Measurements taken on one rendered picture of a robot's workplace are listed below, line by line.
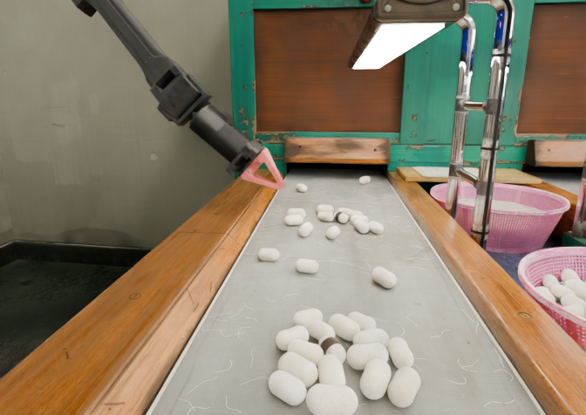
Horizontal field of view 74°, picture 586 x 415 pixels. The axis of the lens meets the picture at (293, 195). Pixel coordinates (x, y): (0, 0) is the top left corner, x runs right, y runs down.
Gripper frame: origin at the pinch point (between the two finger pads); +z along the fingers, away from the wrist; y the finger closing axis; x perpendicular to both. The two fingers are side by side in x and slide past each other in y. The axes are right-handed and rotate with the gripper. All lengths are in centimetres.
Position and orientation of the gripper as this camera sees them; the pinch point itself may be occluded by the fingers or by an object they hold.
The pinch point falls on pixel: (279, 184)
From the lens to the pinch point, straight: 74.6
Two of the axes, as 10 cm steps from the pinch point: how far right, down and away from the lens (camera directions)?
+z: 7.6, 6.5, 0.8
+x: -6.5, 7.2, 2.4
